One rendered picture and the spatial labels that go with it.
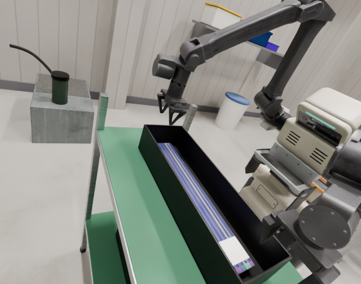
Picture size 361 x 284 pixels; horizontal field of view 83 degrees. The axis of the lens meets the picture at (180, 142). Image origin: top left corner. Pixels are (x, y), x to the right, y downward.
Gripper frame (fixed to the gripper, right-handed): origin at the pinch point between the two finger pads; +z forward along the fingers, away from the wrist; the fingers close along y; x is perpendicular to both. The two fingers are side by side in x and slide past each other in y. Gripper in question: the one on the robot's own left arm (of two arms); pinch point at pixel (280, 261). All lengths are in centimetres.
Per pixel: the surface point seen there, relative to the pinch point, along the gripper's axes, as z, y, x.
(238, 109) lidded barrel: 58, -219, 235
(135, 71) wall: 52, -298, 72
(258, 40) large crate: -46, -227, 211
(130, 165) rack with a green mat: 15, -47, -15
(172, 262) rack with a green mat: 15.0, -12.1, -14.0
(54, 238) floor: 110, -85, -34
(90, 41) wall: 28, -300, 7
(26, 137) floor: 109, -198, -56
